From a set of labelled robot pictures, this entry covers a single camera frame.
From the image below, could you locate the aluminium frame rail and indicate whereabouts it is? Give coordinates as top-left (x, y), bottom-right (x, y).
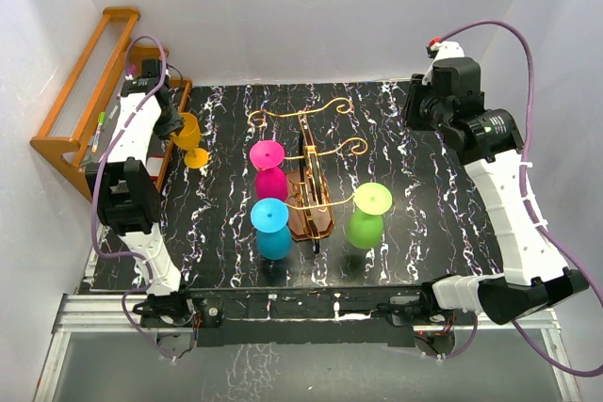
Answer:
top-left (35, 295), bottom-right (581, 401)

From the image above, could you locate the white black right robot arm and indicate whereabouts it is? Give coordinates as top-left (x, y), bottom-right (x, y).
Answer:
top-left (404, 56), bottom-right (589, 325)

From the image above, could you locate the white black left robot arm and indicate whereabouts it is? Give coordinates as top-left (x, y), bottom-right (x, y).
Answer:
top-left (85, 58), bottom-right (195, 327)

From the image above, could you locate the wooden slatted shelf rack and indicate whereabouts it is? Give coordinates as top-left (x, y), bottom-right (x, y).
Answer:
top-left (29, 6), bottom-right (192, 205)

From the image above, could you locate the blue wine glass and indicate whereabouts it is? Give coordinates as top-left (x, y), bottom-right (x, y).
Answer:
top-left (251, 198), bottom-right (293, 261)

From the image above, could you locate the small white red box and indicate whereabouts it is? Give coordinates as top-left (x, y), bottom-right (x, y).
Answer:
top-left (146, 157), bottom-right (163, 180)

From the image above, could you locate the green capped marker pen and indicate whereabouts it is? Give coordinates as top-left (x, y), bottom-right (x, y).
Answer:
top-left (91, 111), bottom-right (106, 153)

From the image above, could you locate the magenta wine glass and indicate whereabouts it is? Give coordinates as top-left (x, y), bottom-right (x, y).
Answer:
top-left (249, 140), bottom-right (288, 201)

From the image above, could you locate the green wine glass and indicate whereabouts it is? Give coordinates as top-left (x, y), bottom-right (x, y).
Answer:
top-left (347, 183), bottom-right (393, 249)

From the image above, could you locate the gold wire wine glass rack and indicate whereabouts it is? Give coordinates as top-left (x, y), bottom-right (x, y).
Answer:
top-left (247, 97), bottom-right (368, 255)

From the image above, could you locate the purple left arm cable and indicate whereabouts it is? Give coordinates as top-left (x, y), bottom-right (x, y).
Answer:
top-left (89, 34), bottom-right (189, 365)

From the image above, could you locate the orange yellow wine glass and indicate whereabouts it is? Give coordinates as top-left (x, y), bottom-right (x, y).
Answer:
top-left (171, 112), bottom-right (208, 169)

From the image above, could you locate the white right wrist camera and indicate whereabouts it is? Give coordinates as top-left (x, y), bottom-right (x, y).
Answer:
top-left (426, 37), bottom-right (465, 61)

